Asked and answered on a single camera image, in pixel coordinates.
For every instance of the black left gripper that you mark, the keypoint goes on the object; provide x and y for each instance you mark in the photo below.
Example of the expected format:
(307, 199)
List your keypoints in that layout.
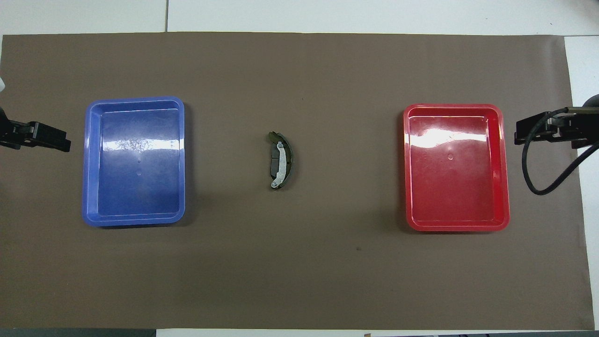
(9, 133)

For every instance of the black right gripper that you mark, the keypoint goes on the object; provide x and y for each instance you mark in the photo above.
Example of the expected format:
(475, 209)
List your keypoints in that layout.
(580, 126)

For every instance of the dark brake pad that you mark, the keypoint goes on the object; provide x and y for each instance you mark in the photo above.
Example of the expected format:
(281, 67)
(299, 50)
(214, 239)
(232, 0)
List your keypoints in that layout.
(273, 161)

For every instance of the blue plastic tray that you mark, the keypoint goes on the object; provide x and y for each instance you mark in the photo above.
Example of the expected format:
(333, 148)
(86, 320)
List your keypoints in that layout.
(112, 201)

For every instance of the red plastic tray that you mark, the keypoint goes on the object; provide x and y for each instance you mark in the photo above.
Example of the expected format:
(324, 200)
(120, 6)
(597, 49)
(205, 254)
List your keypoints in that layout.
(430, 206)

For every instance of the brown table mat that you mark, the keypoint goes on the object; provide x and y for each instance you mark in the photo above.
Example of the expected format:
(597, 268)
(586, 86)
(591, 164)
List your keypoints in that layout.
(299, 262)

